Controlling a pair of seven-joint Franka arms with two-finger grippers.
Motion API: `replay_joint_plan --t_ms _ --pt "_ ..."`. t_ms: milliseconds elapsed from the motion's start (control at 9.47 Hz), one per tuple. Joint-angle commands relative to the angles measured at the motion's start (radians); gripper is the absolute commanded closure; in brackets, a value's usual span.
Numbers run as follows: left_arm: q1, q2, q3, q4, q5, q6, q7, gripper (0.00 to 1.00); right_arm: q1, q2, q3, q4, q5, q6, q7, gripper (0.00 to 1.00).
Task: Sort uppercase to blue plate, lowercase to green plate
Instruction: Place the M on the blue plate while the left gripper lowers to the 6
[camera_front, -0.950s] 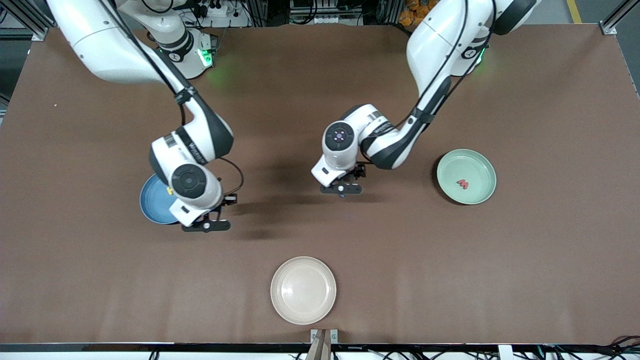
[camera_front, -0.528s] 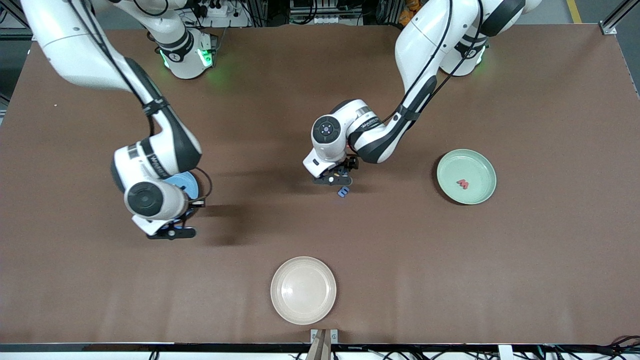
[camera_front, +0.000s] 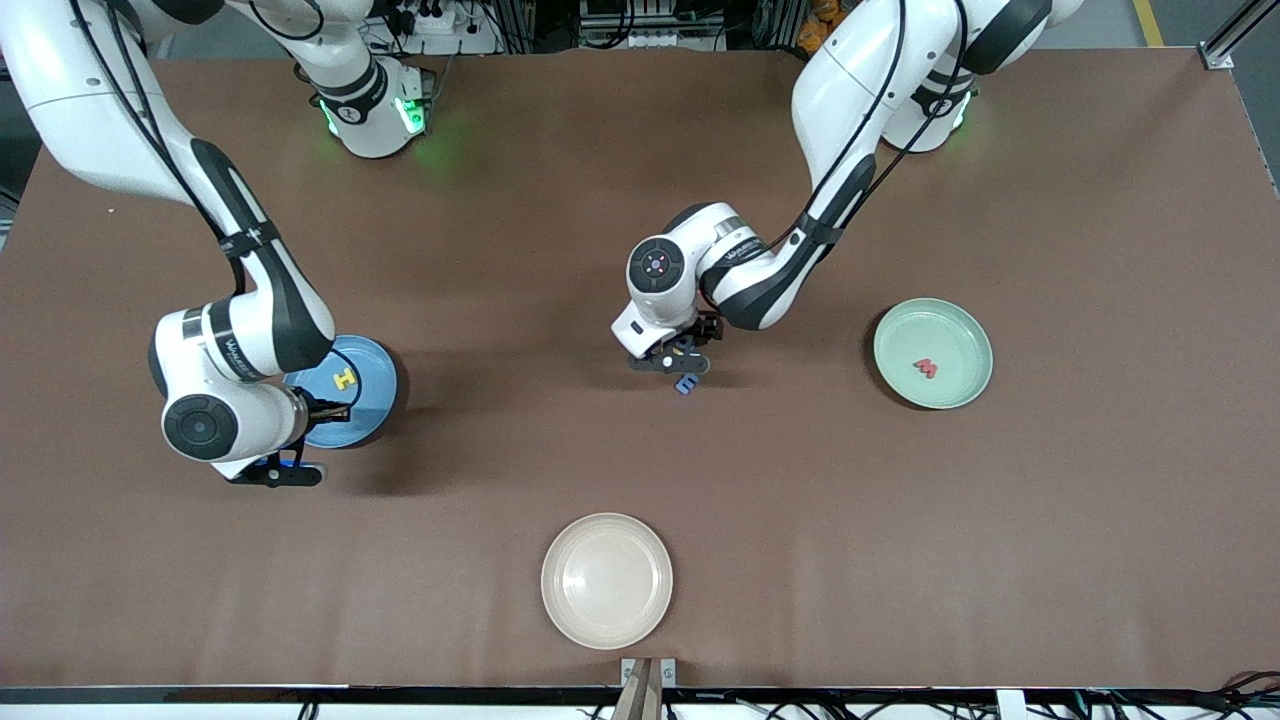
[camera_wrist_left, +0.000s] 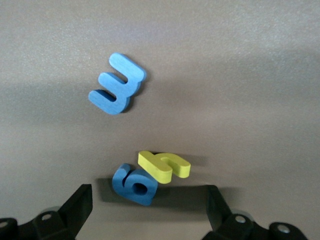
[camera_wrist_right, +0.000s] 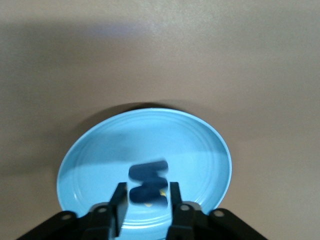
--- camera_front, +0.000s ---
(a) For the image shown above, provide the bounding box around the blue round plate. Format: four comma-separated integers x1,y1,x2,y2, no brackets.
285,335,399,449

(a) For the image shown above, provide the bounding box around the green round plate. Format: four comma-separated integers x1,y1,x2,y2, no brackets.
873,298,994,410

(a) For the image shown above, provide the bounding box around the beige round plate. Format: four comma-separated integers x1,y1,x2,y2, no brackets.
541,513,674,651

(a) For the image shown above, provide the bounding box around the brown paper table cover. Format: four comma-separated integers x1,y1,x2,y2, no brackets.
0,48,1280,691

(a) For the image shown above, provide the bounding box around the black and white control box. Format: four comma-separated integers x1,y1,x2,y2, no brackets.
578,0,728,51

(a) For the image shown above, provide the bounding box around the orange fruit pile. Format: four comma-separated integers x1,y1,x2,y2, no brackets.
797,0,843,53

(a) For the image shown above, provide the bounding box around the white power strip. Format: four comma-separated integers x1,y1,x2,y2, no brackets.
360,0,501,57

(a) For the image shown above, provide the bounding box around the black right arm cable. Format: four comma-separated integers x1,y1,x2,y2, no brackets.
70,0,367,426

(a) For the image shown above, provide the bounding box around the grey metal mount bracket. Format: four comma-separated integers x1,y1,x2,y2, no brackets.
620,657,678,689

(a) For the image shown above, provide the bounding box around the beige camera pole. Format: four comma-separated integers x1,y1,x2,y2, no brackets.
611,660,665,720

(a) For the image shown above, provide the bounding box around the aluminium frame strut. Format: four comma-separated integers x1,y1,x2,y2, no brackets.
1200,0,1280,71

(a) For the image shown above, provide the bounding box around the red and black cable bundle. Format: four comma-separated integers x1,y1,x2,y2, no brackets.
1190,670,1280,715

